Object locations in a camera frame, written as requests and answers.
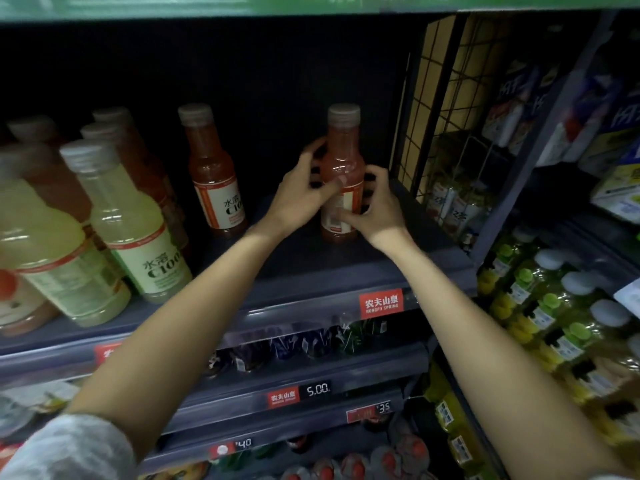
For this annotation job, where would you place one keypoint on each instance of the person's left hand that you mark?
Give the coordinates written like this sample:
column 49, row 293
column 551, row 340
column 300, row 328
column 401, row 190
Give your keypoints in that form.
column 292, row 199

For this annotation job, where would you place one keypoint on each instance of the person's right hand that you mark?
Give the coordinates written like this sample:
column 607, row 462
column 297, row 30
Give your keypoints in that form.
column 385, row 219

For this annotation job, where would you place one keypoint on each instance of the person's right thumb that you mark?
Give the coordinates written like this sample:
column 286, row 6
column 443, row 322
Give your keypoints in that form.
column 351, row 218

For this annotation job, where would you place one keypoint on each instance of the person's left thumb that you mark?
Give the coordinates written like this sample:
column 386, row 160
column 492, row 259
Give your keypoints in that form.
column 331, row 188

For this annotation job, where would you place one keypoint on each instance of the person's left forearm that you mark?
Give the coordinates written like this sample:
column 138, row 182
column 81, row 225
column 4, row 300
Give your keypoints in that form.
column 185, row 324

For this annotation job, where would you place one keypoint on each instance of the person's right forearm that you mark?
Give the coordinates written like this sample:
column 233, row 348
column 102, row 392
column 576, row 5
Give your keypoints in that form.
column 480, row 354

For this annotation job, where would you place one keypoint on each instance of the dark grey shelf board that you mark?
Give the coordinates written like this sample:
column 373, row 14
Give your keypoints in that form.
column 280, row 424
column 310, row 374
column 300, row 274

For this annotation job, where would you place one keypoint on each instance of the red shelf label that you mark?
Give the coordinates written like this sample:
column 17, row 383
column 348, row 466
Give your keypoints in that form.
column 106, row 352
column 381, row 303

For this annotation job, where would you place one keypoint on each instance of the group of small white packs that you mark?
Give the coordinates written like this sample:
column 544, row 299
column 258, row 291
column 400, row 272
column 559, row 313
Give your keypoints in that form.
column 455, row 199

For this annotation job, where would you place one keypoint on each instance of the row of dark bottles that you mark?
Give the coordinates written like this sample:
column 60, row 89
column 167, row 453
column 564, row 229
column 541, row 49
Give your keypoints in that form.
column 300, row 344

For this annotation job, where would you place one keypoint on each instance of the red and black price tag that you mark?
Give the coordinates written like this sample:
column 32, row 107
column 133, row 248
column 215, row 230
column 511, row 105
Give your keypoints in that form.
column 231, row 447
column 299, row 394

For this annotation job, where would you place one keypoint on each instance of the red and white price tag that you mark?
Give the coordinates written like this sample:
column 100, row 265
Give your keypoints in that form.
column 369, row 411

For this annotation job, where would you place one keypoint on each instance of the green shelf header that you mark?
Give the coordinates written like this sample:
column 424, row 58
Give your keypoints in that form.
column 250, row 3

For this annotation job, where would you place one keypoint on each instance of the yellow drink bottle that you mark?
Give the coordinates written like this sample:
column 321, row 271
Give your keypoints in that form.
column 130, row 229
column 50, row 259

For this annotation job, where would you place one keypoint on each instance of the row of white-capped tea bottles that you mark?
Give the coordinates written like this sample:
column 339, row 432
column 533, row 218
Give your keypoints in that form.
column 560, row 314

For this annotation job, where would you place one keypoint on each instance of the row of yellow juice bottles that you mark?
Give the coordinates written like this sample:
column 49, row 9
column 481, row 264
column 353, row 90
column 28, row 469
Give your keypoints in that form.
column 457, row 424

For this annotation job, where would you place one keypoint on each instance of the row of red-capped bottles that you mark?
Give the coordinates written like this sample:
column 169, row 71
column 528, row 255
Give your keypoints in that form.
column 370, row 462

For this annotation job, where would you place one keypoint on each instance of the row of blue white packets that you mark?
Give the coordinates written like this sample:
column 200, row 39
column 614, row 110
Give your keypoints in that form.
column 595, row 129

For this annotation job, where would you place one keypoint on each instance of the orange label drink bottle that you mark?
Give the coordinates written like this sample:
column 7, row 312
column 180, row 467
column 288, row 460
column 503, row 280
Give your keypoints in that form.
column 20, row 307

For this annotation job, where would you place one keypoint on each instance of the grey sleeve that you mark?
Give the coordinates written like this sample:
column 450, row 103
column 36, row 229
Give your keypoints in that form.
column 70, row 449

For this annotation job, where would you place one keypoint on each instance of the pale packets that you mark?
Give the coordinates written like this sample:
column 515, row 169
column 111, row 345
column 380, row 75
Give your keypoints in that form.
column 30, row 404

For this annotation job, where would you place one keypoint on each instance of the grey shelf post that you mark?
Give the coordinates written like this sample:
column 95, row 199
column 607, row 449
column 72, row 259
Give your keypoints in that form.
column 530, row 159

